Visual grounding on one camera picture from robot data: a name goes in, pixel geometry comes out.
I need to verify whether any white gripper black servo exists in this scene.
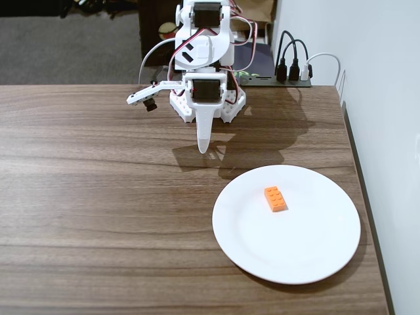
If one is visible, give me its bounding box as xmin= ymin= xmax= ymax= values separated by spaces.
xmin=182 ymin=67 xmax=228 ymax=155

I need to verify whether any orange lego block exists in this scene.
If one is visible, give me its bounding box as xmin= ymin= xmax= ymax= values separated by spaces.
xmin=264 ymin=186 xmax=289 ymax=213

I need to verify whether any white round plate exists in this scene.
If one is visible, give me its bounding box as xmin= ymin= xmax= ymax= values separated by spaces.
xmin=211 ymin=164 xmax=362 ymax=285

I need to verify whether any black power strip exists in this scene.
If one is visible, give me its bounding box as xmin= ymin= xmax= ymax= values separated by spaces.
xmin=241 ymin=74 xmax=312 ymax=89

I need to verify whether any dark box green print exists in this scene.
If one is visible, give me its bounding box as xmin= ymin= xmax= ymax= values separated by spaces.
xmin=233 ymin=41 xmax=275 ymax=78

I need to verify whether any round red white object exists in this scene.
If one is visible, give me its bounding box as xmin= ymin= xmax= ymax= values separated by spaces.
xmin=158 ymin=22 xmax=178 ymax=41

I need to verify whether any dark brown cabinet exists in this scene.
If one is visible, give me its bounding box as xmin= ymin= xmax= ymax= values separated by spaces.
xmin=137 ymin=0 xmax=180 ymax=66

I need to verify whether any brown paper bag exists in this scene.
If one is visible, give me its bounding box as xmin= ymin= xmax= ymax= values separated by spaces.
xmin=234 ymin=0 xmax=276 ymax=32

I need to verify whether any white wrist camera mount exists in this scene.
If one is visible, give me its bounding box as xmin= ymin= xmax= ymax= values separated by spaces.
xmin=127 ymin=79 xmax=184 ymax=113

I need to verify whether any black usb plug cable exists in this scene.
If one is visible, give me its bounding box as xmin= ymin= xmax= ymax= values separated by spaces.
xmin=282 ymin=39 xmax=309 ymax=82
xmin=274 ymin=30 xmax=298 ymax=82

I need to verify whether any white curved cable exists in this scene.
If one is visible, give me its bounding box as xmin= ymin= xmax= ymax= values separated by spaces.
xmin=139 ymin=37 xmax=178 ymax=85

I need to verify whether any white usb plug cable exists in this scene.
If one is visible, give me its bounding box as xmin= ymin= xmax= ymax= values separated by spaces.
xmin=301 ymin=52 xmax=341 ymax=87

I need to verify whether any thin grey wire loop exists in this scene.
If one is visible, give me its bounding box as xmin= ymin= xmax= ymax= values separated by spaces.
xmin=334 ymin=70 xmax=347 ymax=103

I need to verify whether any dark cable clutter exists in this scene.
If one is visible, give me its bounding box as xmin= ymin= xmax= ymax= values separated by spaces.
xmin=58 ymin=0 xmax=138 ymax=19

